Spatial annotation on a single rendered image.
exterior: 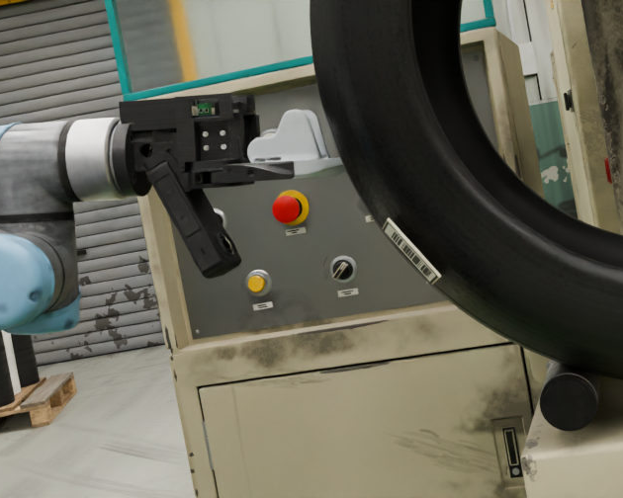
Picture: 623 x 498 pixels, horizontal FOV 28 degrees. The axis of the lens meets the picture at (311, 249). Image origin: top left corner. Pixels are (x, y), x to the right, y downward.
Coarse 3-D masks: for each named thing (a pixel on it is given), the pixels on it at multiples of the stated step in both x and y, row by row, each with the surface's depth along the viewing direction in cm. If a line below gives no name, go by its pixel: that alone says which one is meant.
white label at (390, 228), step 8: (384, 224) 97; (392, 224) 95; (392, 232) 96; (400, 232) 95; (392, 240) 98; (400, 240) 96; (408, 240) 95; (400, 248) 98; (408, 248) 96; (416, 248) 95; (408, 256) 98; (416, 256) 95; (416, 264) 97; (424, 264) 95; (424, 272) 97; (432, 272) 95; (432, 280) 97
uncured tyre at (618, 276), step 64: (320, 0) 97; (384, 0) 93; (448, 0) 120; (320, 64) 98; (384, 64) 94; (448, 64) 121; (384, 128) 94; (448, 128) 121; (384, 192) 96; (448, 192) 93; (512, 192) 121; (448, 256) 95; (512, 256) 93; (576, 256) 91; (512, 320) 96; (576, 320) 92
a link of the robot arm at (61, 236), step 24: (0, 216) 113; (24, 216) 112; (48, 216) 112; (72, 216) 115; (48, 240) 110; (72, 240) 115; (72, 264) 113; (72, 288) 114; (48, 312) 112; (72, 312) 114
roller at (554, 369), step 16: (560, 368) 100; (544, 384) 98; (560, 384) 97; (576, 384) 96; (592, 384) 97; (544, 400) 97; (560, 400) 97; (576, 400) 96; (592, 400) 96; (544, 416) 97; (560, 416) 97; (576, 416) 96; (592, 416) 96
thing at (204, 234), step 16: (160, 176) 110; (176, 176) 110; (160, 192) 110; (176, 192) 110; (192, 192) 111; (176, 208) 110; (192, 208) 110; (208, 208) 113; (176, 224) 110; (192, 224) 110; (208, 224) 111; (192, 240) 110; (208, 240) 110; (224, 240) 111; (192, 256) 110; (208, 256) 110; (224, 256) 110; (208, 272) 110; (224, 272) 111
